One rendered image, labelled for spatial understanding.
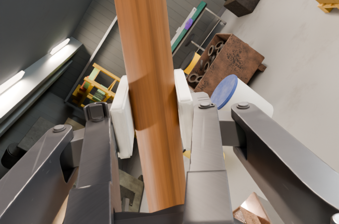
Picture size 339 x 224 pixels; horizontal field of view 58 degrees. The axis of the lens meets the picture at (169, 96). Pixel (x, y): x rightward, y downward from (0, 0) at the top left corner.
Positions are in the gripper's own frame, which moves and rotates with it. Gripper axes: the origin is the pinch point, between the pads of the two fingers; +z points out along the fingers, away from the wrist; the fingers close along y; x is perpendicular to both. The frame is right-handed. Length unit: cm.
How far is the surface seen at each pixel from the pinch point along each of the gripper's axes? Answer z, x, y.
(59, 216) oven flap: 124, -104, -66
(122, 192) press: 476, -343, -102
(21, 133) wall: 637, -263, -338
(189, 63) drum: 532, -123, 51
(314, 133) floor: 239, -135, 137
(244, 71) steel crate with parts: 408, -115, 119
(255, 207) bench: 158, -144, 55
